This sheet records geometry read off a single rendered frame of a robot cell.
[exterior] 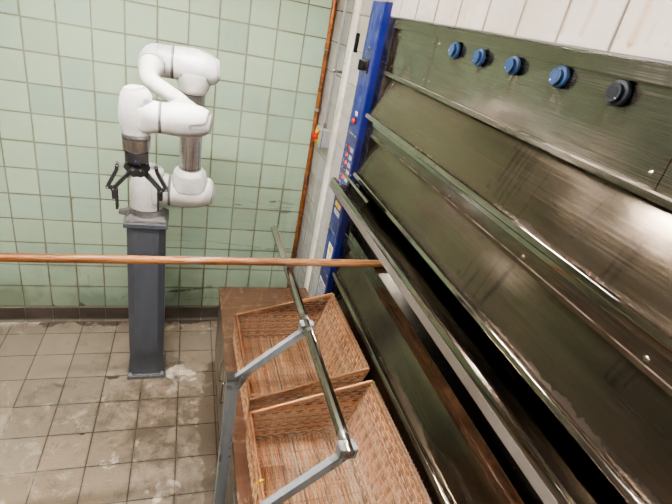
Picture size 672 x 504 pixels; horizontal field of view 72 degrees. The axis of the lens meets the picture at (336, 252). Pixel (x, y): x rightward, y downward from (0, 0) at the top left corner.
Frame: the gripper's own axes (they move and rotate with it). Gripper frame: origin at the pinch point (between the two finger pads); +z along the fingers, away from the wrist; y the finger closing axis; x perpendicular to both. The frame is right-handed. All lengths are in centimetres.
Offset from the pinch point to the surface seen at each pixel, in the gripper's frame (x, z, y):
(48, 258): 13.5, 14.4, 26.5
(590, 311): 110, -29, -90
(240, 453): 48, 77, -37
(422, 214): 39, -18, -91
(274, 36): -111, -57, -62
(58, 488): 10, 134, 35
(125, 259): 13.6, 14.5, 3.3
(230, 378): 48, 40, -31
